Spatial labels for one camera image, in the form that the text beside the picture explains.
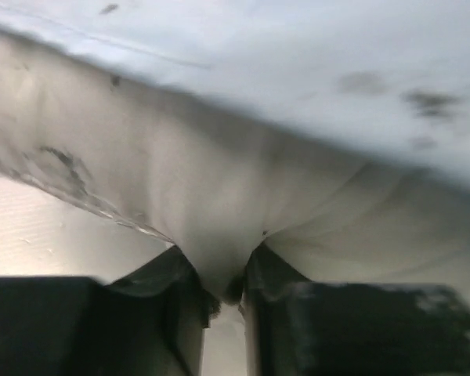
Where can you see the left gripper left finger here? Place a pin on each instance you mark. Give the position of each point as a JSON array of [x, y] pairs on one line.
[[149, 322]]

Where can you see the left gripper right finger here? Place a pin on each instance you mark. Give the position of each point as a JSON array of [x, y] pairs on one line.
[[297, 326]]

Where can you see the white pillow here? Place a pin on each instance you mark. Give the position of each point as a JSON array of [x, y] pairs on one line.
[[218, 185]]

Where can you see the light blue pillowcase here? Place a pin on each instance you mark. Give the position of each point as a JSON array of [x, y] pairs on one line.
[[387, 78]]

